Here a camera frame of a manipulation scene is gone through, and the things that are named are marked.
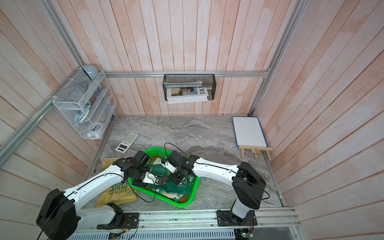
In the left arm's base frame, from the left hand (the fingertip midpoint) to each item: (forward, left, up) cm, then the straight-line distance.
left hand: (145, 177), depth 83 cm
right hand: (0, -16, +1) cm, 16 cm away
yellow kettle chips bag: (-8, +13, -3) cm, 16 cm away
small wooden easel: (+20, -69, -3) cm, 72 cm away
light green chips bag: (+10, -6, 0) cm, 12 cm away
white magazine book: (+48, -23, +24) cm, 58 cm away
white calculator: (+26, +19, -4) cm, 33 cm away
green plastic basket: (-10, -6, +3) cm, 12 cm away
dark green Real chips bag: (-5, -13, +1) cm, 14 cm away
